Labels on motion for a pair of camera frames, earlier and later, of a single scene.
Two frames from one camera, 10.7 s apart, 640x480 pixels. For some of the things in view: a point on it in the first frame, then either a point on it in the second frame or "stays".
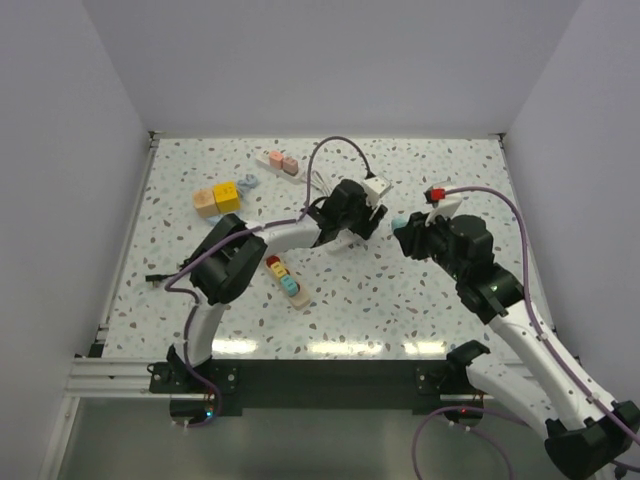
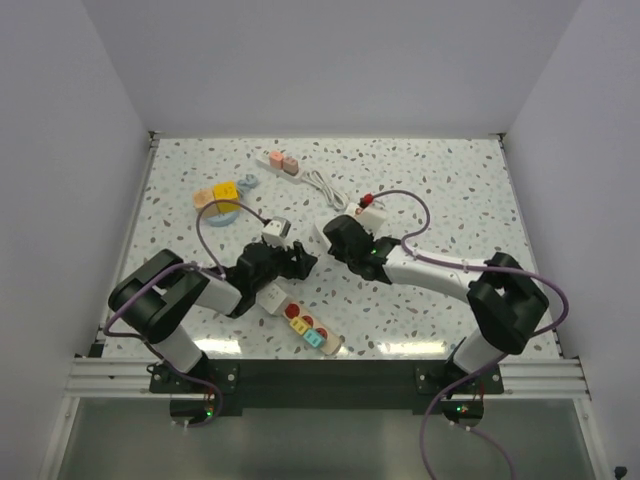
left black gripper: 366,228 -> 298,268
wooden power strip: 297,294 -> 332,343
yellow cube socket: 226,196 stays
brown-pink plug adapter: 290,165 stays
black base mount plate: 315,388 stays
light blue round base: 214,220 stays
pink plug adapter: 276,159 stays
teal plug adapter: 290,284 -> 313,338
